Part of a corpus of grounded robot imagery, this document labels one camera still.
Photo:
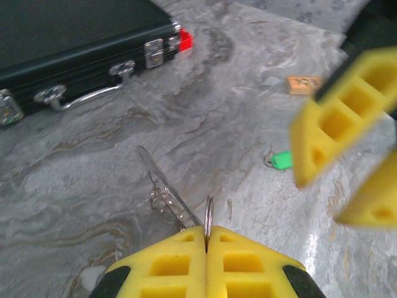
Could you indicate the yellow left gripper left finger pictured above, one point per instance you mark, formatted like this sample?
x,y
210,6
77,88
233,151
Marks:
x,y
173,267

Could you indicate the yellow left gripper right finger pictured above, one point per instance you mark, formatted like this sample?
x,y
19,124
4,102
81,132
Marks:
x,y
248,267

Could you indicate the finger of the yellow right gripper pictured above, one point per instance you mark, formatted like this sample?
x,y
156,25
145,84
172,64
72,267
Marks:
x,y
313,136
375,198

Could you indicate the green key tag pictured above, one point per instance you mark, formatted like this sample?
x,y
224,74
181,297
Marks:
x,y
282,159

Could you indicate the silver keyring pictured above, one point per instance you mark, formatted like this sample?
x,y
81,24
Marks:
x,y
208,214

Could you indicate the orange wooden tile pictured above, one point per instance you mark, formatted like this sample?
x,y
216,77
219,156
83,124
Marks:
x,y
304,84

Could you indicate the red plastic block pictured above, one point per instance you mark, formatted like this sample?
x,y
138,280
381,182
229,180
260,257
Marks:
x,y
186,38

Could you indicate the black case with metal latches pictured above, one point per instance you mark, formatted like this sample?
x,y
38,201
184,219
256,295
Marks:
x,y
68,40

